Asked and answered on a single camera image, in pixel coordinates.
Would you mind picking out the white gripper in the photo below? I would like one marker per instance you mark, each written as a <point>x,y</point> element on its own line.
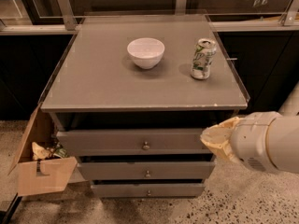
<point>251,142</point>

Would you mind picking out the grey top drawer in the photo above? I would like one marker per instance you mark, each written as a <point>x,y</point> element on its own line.
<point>132,142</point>

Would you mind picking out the grey drawer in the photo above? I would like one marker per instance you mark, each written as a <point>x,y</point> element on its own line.
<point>132,142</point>
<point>148,190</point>
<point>146,170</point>

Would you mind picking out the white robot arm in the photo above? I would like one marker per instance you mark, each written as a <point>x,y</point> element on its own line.
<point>283,135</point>

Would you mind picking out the grey drawer cabinet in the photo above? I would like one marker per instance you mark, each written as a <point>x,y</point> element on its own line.
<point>98,87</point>

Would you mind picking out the grey middle drawer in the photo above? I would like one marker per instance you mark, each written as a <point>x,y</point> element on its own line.
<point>146,170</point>

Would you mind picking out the grey bottom drawer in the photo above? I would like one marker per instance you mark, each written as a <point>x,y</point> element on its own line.
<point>148,190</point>

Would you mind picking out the green white soda can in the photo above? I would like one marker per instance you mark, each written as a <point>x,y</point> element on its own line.
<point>205,50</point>

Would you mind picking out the white ceramic bowl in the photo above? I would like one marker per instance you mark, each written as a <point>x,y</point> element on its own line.
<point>146,52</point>

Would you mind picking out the green crumpled wrapper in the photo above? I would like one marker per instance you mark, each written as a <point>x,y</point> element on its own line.
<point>59,152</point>

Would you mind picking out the crumpled paper trash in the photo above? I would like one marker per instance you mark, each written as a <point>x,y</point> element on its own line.
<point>40,153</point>

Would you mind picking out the brown cardboard box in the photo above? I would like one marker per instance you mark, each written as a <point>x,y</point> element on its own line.
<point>40,177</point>

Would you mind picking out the right metal railing post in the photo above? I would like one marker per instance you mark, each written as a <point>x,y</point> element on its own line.
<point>289,15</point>

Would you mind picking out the metal railing post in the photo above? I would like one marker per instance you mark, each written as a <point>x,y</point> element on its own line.
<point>70,22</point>
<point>289,15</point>
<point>180,8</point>

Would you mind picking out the middle metal railing post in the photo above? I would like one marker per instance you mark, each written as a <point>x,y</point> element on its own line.
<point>180,8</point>

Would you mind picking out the left metal railing post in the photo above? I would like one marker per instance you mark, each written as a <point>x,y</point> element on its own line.
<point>70,22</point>

